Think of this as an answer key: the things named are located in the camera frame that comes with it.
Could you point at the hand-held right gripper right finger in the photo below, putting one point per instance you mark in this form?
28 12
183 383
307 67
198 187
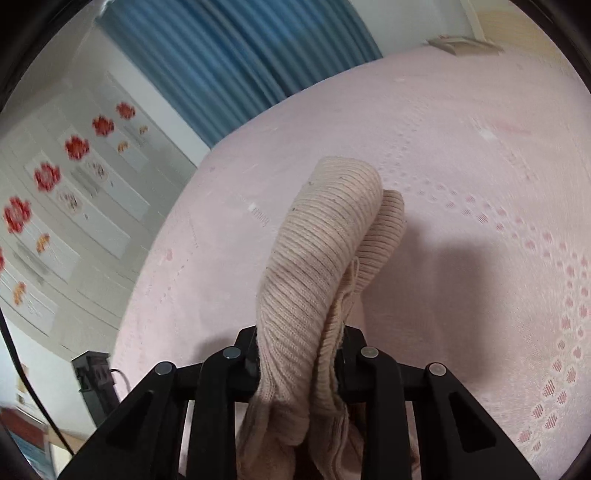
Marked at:
352 353

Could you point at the cream wooden headboard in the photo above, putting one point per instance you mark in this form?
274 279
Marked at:
508 18

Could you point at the black stand device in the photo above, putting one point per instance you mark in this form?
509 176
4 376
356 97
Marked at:
94 383

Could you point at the blue curtain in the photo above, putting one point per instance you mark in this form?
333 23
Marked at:
240 60

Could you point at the beige ribbed knit sweater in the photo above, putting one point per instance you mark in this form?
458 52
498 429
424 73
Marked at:
304 258

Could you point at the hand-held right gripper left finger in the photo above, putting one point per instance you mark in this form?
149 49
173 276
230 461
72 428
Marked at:
247 353

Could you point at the pink bed blanket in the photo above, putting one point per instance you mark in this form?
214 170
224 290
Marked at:
461 161

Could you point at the white wardrobe with flower decals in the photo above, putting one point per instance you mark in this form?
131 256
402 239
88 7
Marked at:
92 198

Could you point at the beige flat box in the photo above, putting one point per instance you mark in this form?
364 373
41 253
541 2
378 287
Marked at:
461 45

